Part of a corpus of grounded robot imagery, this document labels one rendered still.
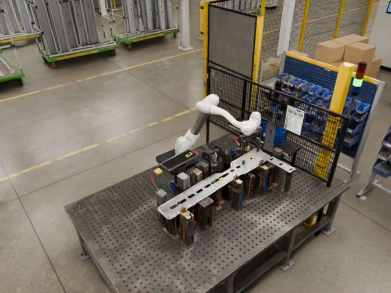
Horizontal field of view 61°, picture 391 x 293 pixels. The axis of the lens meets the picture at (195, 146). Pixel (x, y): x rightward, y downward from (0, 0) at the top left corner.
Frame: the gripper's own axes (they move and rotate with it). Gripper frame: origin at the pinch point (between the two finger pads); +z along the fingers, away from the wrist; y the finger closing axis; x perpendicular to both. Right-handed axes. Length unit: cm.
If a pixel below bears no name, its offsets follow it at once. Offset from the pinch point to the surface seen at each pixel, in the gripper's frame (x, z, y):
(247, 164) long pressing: -9.8, 13.6, 3.3
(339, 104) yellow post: 58, -49, 52
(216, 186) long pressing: -58, 14, 6
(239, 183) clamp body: -42.8, 9.3, 21.1
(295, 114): 54, -23, 11
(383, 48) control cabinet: 637, 63, -117
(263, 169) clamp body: -8.2, 10.3, 22.5
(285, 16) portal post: 362, -37, -222
